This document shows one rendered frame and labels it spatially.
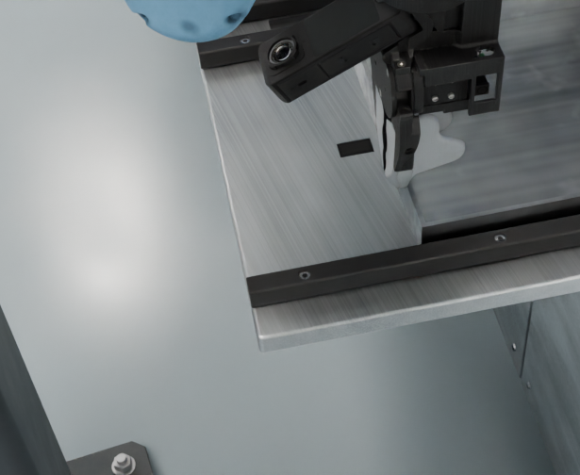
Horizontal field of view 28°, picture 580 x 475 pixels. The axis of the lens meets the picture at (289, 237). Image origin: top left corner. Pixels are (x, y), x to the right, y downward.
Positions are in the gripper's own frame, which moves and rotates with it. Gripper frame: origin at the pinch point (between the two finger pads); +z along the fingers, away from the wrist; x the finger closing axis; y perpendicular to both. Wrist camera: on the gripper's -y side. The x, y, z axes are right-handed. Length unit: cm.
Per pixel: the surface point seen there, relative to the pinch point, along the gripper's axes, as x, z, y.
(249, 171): 6.6, 3.8, -10.7
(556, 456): 14, 78, 28
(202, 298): 64, 92, -17
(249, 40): 21.3, 1.8, -8.1
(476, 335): 45, 91, 27
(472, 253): -7.9, 1.8, 4.6
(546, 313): 24, 58, 28
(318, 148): 7.9, 3.7, -4.4
